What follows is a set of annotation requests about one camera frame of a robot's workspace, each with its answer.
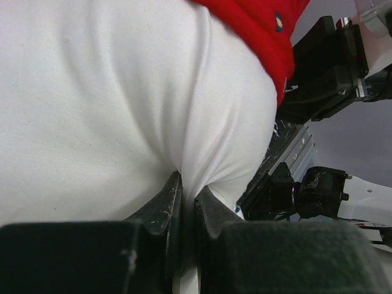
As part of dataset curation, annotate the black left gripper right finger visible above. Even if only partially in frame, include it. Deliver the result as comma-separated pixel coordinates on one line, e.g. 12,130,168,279
195,188,386,293

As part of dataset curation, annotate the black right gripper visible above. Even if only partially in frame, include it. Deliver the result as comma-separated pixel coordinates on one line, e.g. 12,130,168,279
277,16,391,123

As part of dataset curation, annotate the aluminium frame rail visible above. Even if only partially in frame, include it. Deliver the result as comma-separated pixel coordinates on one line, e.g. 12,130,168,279
261,124,320,181

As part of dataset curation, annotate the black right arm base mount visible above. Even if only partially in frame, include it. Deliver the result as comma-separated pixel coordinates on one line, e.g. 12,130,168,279
236,162,349,221

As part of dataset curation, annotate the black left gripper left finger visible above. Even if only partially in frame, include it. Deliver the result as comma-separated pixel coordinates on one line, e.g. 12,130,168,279
1,173,183,293

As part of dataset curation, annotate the white pillow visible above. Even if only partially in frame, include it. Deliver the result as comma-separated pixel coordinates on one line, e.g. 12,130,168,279
1,1,277,293

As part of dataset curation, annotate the red patterned pillowcase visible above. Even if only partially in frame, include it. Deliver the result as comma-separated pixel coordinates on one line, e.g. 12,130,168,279
196,0,309,105

